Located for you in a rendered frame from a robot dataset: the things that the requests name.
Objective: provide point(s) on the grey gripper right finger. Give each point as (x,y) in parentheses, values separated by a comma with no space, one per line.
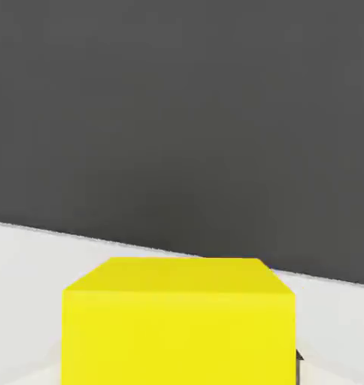
(313,376)

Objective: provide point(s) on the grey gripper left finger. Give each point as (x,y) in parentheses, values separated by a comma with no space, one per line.
(46,378)

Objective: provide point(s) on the small yellow cube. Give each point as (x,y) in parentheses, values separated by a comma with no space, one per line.
(179,328)

